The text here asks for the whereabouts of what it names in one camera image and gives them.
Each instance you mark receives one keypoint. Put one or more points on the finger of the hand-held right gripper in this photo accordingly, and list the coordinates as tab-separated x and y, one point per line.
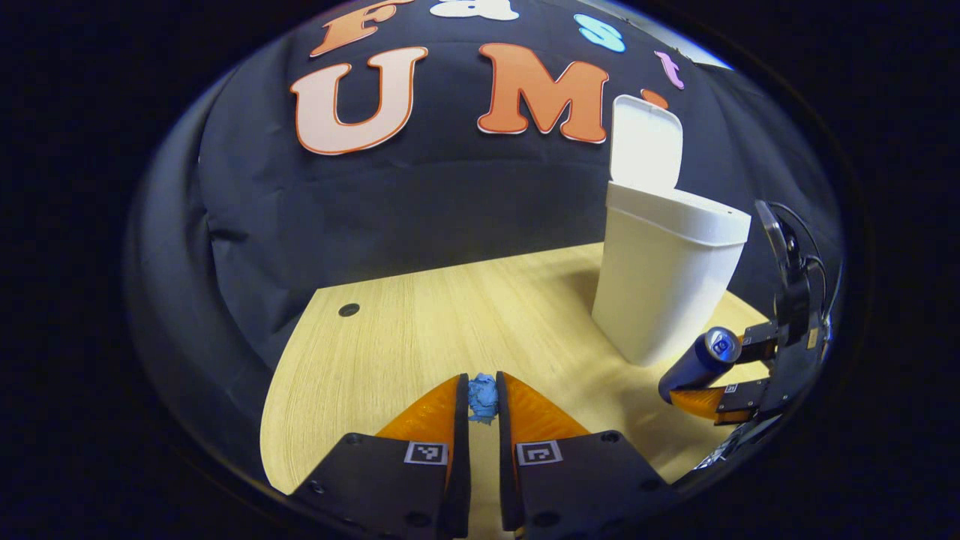
742	401
761	343

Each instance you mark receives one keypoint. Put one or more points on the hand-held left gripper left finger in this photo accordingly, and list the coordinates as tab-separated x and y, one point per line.
459	450

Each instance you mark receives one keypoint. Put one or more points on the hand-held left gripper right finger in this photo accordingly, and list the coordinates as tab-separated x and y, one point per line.
504	450

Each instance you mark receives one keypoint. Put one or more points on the blue paper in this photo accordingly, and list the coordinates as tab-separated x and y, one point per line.
483	397

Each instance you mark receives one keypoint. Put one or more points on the blue pop can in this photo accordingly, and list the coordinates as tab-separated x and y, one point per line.
694	369

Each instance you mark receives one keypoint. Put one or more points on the white desktop garbage bin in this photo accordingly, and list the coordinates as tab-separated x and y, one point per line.
660	277

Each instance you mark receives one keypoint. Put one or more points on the round black desk grommet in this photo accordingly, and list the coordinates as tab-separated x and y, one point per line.
349	309

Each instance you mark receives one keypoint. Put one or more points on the black backdrop cloth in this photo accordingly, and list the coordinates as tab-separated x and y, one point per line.
450	202

